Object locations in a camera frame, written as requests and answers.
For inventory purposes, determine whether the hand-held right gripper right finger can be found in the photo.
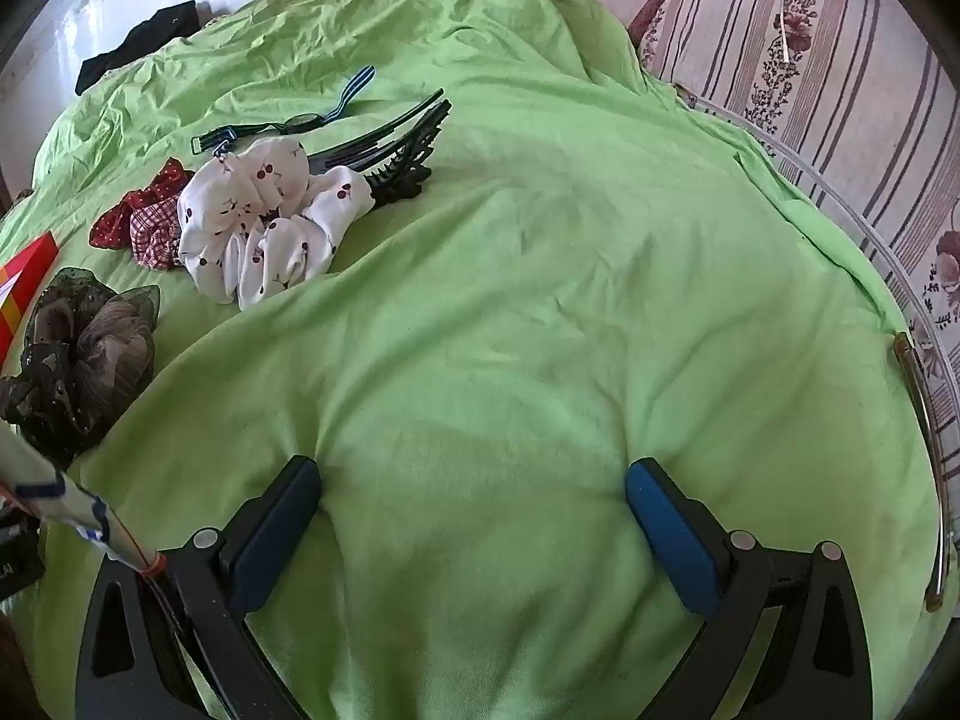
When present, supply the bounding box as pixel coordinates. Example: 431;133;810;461
626;457;875;720

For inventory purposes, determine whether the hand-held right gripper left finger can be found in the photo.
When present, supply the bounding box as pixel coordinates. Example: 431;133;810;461
75;456;322;720

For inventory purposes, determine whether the blue striped strap wristwatch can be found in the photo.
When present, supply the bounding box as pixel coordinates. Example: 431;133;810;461
191;66;376;158

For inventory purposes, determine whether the white rod with blue tape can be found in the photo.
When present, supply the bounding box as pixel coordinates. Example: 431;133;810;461
0;424;164;578

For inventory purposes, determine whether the dark mesh scrunchie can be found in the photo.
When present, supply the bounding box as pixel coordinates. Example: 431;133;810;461
0;268;162;466

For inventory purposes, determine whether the green bed sheet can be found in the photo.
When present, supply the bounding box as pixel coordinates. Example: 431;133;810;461
0;0;946;720

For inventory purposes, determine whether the curved metal bar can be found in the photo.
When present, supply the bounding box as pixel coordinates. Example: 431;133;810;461
892;330;955;611

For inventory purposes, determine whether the red box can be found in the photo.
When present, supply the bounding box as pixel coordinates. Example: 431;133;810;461
0;232;61;357

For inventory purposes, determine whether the white cherry print scrunchie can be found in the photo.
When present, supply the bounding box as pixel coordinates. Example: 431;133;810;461
176;139;376;310

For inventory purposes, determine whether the red plaid scrunchie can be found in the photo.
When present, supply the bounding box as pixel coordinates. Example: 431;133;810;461
90;157;197;271

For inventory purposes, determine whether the black hair claw clip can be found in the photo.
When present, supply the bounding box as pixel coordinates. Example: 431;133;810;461
364;131;436;209
304;100;453;175

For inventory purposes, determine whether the clear plastic tube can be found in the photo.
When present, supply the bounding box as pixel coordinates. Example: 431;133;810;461
671;82;960;541

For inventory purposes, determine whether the thin black headband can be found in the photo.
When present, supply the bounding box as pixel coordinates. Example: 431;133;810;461
289;88;447;166

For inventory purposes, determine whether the black cloth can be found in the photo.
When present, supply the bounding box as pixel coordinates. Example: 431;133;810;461
75;1;200;96

